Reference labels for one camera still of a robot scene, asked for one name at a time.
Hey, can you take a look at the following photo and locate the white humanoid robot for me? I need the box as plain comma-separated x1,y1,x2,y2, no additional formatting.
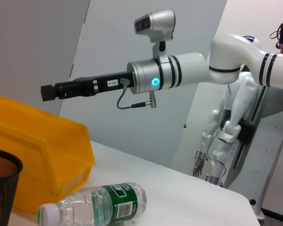
192,35,265,188

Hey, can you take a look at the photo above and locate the right gripper cable with plugs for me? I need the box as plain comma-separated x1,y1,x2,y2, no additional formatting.
117,78,158,110

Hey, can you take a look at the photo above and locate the yellow plastic bin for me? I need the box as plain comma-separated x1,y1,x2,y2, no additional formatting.
0,96,95,214

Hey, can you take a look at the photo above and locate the clear green-label water bottle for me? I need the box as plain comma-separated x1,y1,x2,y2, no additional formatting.
36,182,148,226

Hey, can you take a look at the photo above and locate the black mesh pen holder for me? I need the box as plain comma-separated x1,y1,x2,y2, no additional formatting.
0,147,24,226

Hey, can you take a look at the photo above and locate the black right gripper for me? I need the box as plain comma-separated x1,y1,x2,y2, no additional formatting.
41,72,135,102

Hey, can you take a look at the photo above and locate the grey robot support stand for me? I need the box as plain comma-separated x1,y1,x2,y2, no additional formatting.
223,84,283,222

